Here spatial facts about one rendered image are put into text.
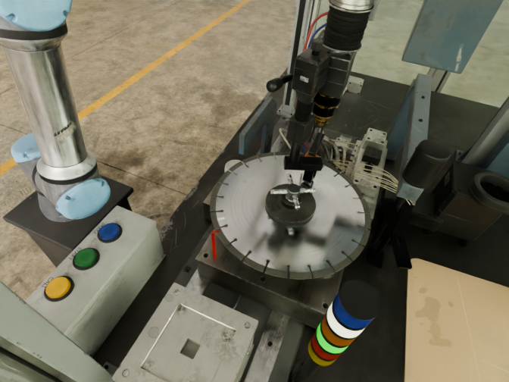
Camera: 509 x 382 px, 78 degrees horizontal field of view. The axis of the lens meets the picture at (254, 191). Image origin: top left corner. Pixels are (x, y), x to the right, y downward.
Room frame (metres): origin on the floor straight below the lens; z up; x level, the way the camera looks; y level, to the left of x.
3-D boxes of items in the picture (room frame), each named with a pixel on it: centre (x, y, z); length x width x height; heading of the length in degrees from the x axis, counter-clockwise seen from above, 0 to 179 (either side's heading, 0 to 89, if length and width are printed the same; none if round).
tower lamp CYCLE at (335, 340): (0.15, -0.12, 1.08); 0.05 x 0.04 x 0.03; 71
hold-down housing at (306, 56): (0.53, -0.08, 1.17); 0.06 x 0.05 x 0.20; 152
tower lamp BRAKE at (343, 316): (0.15, -0.12, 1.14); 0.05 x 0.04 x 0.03; 71
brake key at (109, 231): (0.37, 0.31, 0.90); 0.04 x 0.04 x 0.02
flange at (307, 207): (0.45, -0.08, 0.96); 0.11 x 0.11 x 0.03
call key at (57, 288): (0.24, 0.35, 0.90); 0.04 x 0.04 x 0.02
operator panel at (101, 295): (0.30, 0.31, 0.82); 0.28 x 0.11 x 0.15; 161
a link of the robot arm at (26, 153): (0.56, 0.53, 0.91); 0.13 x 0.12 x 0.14; 52
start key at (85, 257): (0.30, 0.33, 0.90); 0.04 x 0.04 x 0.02
